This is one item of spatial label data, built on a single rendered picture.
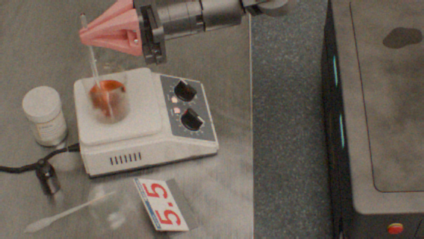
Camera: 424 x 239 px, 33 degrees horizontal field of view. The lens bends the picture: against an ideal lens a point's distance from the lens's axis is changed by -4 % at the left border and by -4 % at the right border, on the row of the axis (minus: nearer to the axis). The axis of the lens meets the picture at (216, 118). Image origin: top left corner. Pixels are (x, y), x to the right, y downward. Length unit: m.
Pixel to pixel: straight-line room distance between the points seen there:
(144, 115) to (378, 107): 0.76
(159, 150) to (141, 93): 0.09
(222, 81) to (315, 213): 0.80
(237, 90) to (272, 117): 0.91
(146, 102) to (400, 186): 0.69
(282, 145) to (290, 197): 0.17
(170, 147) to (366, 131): 0.67
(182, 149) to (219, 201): 0.09
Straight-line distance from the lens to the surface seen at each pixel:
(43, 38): 1.32
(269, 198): 1.96
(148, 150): 1.07
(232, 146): 1.13
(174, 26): 0.92
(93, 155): 1.07
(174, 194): 1.09
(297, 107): 2.13
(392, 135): 1.66
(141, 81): 1.11
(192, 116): 1.09
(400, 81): 1.76
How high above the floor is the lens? 1.68
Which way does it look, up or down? 53 degrees down
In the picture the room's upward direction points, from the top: 2 degrees counter-clockwise
